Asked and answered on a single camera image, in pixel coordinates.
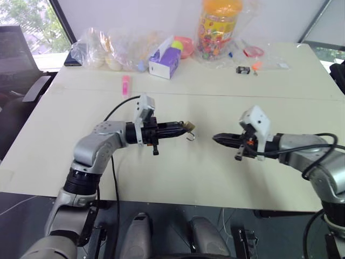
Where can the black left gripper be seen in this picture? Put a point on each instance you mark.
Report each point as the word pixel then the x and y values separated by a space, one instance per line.
pixel 149 133

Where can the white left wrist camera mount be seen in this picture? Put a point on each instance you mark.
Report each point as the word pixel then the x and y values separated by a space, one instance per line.
pixel 147 103

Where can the purple white tissue box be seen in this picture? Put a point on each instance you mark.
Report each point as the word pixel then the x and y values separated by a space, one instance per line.
pixel 164 63

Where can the pink marker pen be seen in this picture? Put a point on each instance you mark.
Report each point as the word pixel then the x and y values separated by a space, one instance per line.
pixel 126 86

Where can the clear bag of snacks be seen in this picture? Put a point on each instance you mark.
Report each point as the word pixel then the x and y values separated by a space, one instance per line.
pixel 132 50

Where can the brass padlock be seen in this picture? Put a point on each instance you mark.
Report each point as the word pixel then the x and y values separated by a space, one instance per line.
pixel 190 126

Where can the pink plastic bowl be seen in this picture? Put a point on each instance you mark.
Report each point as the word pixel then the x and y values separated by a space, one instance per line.
pixel 186 47

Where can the grey rounded cover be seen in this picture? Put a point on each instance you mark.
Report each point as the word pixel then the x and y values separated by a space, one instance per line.
pixel 138 237
pixel 206 240

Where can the candy jar with orange lid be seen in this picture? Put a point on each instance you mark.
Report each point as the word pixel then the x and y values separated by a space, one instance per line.
pixel 218 29

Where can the dark flat tablet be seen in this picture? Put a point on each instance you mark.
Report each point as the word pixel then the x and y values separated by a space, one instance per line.
pixel 70 60

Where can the black metal bracket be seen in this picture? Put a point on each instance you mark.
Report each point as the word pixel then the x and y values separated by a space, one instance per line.
pixel 246 242

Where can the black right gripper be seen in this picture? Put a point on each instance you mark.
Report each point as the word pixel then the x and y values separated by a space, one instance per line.
pixel 248 147

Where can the orange key tag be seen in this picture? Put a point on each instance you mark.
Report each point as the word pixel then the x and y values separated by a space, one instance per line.
pixel 256 66

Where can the clear plastic bag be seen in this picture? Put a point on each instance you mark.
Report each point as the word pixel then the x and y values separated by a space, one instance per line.
pixel 269 58

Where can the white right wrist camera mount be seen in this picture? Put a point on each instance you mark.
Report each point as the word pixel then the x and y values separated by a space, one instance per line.
pixel 257 116

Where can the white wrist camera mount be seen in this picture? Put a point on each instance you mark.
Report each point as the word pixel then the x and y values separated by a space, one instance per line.
pixel 147 103
pixel 257 116

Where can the yellow-green ball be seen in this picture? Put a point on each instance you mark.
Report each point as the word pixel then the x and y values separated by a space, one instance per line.
pixel 178 44

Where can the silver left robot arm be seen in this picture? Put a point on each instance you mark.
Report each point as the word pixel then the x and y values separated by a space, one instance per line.
pixel 89 148

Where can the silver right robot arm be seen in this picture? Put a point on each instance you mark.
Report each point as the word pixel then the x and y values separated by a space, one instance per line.
pixel 304 151

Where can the black office chair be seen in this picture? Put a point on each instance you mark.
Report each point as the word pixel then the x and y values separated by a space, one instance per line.
pixel 35 90

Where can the small black box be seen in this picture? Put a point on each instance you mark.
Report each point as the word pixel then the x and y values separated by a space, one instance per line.
pixel 243 70

